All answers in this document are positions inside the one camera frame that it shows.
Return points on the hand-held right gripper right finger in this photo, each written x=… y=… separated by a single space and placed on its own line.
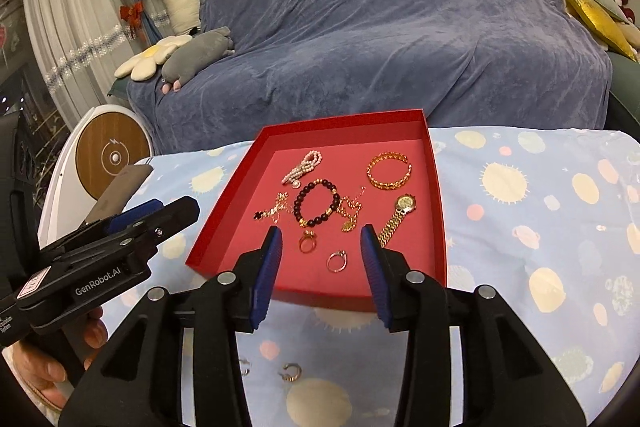
x=375 y=277

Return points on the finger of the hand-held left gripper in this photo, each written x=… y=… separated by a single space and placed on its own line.
x=135 y=214
x=175 y=214

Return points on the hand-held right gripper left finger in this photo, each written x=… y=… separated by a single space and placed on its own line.
x=267 y=272

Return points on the red cardboard box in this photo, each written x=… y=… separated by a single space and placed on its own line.
x=415 y=257

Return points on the gold wristwatch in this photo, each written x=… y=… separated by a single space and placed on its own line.
x=405 y=203

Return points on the gold bangle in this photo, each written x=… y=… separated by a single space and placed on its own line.
x=380 y=182

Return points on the hoop earring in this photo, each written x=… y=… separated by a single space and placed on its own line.
x=291 y=372
x=245 y=366

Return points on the person's left hand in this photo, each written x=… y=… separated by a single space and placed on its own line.
x=40 y=367

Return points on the brown flat pouch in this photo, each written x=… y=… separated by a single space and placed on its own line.
x=117 y=194

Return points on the white device with wooden disc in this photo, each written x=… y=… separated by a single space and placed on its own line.
x=110 y=152

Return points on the dark furniture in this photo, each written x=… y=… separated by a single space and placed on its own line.
x=22 y=167

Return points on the flower shaped pillow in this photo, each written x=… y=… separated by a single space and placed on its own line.
x=145 y=57

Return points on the grey plush toy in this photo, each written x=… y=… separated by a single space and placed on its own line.
x=195 y=54

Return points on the red bow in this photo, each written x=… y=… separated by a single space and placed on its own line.
x=132 y=14

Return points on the white sheer curtain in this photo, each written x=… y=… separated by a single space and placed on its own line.
x=65 y=7

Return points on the sofa with purple cover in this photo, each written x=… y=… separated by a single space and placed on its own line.
x=400 y=32

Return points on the green sofa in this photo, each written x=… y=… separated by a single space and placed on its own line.
x=622 y=82

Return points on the gold cushion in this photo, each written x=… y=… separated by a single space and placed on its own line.
x=592 y=14

